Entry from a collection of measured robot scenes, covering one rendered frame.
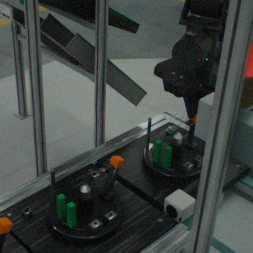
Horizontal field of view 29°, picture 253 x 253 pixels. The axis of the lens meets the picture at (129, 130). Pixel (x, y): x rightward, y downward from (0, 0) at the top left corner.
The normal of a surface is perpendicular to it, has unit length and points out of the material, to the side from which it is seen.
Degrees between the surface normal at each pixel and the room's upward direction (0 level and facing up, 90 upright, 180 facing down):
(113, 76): 90
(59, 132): 0
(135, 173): 0
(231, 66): 90
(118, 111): 0
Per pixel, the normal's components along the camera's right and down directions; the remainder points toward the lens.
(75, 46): 0.57, 0.48
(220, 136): -0.71, 0.36
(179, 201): 0.05, -0.83
